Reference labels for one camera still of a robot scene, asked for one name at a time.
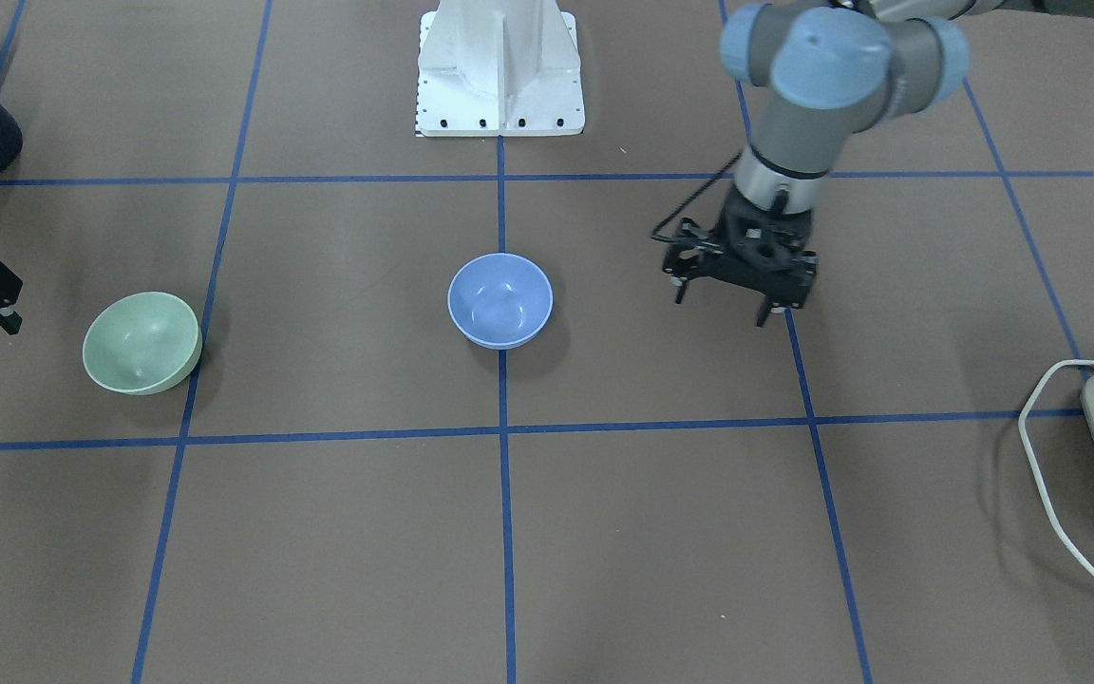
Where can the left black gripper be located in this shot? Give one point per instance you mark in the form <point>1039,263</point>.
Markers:
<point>688,262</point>

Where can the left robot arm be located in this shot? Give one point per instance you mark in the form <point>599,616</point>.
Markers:
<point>829,69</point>

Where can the green bowl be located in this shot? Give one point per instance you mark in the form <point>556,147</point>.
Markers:
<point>143,344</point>

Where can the blue bowl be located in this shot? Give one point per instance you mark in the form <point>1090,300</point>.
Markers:
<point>500,301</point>

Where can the white camera pillar stand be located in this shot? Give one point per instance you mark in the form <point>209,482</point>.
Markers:
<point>499,68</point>

